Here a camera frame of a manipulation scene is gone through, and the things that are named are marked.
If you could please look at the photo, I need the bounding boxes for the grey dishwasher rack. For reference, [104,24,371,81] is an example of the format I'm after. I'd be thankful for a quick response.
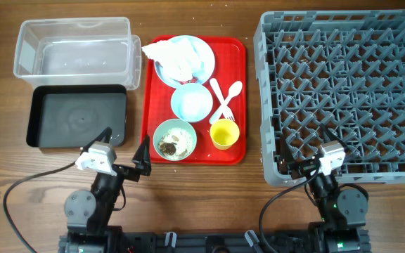
[253,10,405,186]

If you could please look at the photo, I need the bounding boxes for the light blue plate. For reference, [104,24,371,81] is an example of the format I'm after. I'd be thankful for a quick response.
[154,35,215,89]

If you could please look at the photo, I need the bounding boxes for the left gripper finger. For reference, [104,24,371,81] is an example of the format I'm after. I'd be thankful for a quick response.
[80,127,112,152]
[131,135,150,168]

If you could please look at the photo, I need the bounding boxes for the white plastic spoon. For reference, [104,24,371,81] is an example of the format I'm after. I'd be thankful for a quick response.
[209,81,243,124]

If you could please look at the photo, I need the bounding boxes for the clear plastic bin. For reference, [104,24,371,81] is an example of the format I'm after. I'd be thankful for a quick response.
[13,17,142,90]

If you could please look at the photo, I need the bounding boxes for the green bowl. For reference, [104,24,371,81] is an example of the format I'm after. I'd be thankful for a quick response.
[153,119,197,162]

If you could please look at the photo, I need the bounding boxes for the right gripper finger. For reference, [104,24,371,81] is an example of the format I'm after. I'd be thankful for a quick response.
[278,136,294,173]
[320,124,347,151]

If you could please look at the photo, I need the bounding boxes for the rice and food leftovers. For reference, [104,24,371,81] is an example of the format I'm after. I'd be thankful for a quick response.
[157,127,193,160]

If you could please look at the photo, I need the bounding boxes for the white napkin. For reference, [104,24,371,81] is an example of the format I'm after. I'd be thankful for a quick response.
[142,39,202,82]

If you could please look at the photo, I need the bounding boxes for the white plastic fork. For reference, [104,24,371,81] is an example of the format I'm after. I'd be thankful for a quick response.
[210,78,235,121]

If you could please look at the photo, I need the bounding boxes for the black plastic tray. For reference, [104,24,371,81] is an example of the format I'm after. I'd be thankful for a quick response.
[26,84,127,148]

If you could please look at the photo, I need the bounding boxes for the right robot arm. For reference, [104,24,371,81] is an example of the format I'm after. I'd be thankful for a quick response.
[278,124,371,252]

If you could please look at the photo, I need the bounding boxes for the yellow plastic cup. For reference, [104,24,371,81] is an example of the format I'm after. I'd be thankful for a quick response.
[210,119,240,150]

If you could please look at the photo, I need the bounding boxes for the red serving tray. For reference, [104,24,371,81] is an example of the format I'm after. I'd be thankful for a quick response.
[141,35,248,165]

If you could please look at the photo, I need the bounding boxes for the light blue bowl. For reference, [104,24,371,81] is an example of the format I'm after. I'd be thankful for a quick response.
[170,84,213,123]

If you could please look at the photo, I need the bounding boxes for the red snack wrapper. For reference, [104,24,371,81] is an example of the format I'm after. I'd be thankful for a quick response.
[179,76,198,85]

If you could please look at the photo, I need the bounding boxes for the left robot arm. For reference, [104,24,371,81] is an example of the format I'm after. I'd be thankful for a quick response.
[58,127,151,253]

